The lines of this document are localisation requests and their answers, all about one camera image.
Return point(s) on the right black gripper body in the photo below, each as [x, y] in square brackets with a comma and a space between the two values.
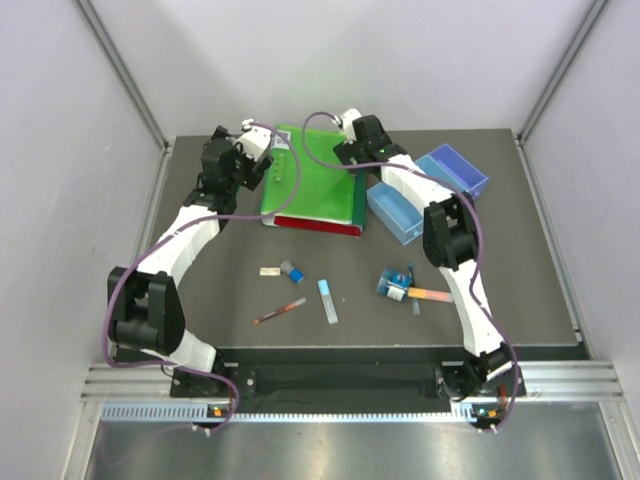
[347, 152]

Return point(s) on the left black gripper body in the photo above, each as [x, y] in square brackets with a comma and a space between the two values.
[247, 173]

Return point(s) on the green plastic folder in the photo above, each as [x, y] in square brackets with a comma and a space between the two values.
[305, 170]

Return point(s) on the medium blue drawer bin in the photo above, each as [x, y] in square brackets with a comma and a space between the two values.
[459, 173]

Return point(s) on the light blue drawer bin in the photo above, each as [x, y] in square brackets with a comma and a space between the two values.
[397, 214]

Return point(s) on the orange highlighter marker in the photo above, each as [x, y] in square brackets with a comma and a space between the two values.
[430, 295]

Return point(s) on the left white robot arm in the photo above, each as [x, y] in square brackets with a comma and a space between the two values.
[144, 311]

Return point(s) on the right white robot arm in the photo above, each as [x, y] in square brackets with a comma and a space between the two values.
[452, 242]

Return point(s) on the small staples box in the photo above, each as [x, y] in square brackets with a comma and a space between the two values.
[269, 271]

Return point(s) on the blue ink bottle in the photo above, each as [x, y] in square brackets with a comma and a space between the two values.
[393, 284]

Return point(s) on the red pen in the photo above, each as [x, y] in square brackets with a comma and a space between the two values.
[281, 310]

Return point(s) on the light blue clear highlighter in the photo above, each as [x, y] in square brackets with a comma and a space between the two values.
[327, 302]

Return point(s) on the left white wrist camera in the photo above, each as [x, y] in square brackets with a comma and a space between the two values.
[255, 140]

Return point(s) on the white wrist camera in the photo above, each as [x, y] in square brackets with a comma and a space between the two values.
[347, 120]
[255, 140]

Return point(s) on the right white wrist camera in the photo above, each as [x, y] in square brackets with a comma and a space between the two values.
[347, 120]

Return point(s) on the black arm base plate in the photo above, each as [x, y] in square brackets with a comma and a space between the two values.
[418, 380]

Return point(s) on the left aluminium frame post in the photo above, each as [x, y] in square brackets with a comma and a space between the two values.
[106, 44]

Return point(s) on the aluminium frame post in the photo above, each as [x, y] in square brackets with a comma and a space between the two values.
[570, 54]
[106, 44]

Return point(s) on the right aluminium frame post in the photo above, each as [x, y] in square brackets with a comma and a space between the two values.
[570, 54]

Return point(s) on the aluminium front rail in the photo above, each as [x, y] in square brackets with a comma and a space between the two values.
[547, 381]

